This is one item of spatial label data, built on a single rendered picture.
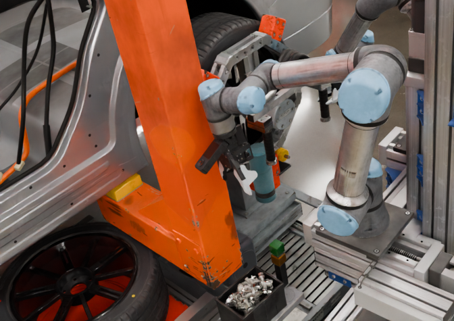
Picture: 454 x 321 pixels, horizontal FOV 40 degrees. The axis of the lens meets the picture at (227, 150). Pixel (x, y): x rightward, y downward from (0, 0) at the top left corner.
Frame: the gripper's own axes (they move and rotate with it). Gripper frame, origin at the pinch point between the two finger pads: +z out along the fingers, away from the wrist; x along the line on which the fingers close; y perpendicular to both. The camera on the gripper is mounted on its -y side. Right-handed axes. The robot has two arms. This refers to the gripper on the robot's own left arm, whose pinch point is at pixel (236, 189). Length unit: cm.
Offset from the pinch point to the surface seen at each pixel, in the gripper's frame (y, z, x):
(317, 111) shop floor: 137, 75, 153
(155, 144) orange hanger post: -13.5, -17.9, 18.4
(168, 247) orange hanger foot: -17, 31, 38
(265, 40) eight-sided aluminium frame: 54, -20, 52
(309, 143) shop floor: 111, 78, 130
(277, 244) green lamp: 11.2, 31.7, 6.9
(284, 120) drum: 47, 9, 41
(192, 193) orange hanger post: -9.9, 0.1, 11.2
